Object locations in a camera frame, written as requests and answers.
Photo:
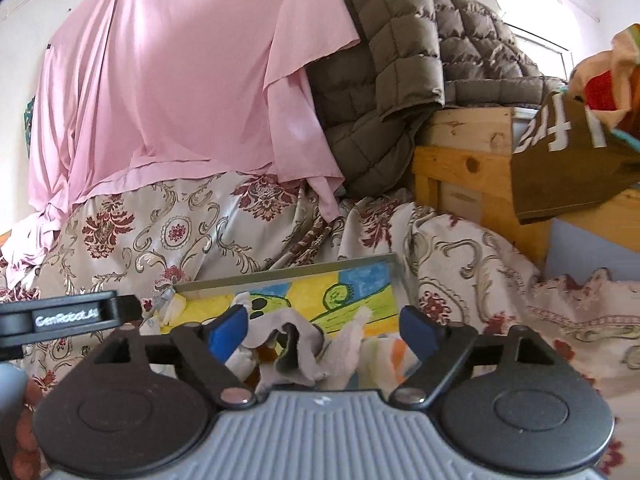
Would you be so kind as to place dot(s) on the wooden bed frame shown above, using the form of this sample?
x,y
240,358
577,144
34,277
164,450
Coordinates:
x,y
465,175

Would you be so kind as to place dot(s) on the yellow striped sock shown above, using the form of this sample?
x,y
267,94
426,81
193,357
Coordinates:
x,y
390,360

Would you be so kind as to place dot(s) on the colourful patchwork cloth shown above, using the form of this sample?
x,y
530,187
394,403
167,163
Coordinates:
x,y
605,85

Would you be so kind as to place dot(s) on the person's left hand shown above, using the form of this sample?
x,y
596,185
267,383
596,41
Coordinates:
x,y
34,394

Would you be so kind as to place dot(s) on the light blue panel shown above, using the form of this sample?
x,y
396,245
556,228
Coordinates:
x,y
585,250

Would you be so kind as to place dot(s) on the pink bed sheet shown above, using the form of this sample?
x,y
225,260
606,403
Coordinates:
x,y
175,85

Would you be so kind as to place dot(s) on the teal wall poster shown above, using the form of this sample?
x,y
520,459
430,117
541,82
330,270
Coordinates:
x,y
29,125

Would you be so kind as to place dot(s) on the brown garment with white print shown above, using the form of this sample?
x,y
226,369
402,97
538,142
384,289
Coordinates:
x,y
565,170

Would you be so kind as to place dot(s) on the grey tray with cartoon print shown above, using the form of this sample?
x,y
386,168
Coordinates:
x,y
310,290

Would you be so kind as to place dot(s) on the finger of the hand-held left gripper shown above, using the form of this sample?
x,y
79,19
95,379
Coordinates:
x,y
130,307

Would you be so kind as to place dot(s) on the cartoon printed white cloth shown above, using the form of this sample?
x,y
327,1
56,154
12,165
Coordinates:
x,y
280,335

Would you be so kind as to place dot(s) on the floral satin bedspread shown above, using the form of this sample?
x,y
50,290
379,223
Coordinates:
x,y
150,230

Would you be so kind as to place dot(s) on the white window frame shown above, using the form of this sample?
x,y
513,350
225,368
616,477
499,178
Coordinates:
x,y
540,45

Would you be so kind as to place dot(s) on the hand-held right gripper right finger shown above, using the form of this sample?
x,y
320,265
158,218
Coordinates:
x,y
417,332

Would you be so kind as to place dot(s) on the small white yellow cloth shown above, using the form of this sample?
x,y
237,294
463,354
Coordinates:
x,y
172,310

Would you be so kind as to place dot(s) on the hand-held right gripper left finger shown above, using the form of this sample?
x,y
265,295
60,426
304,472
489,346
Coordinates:
x,y
227,331

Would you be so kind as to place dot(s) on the olive quilted down jacket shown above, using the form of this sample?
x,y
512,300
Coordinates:
x,y
400,60

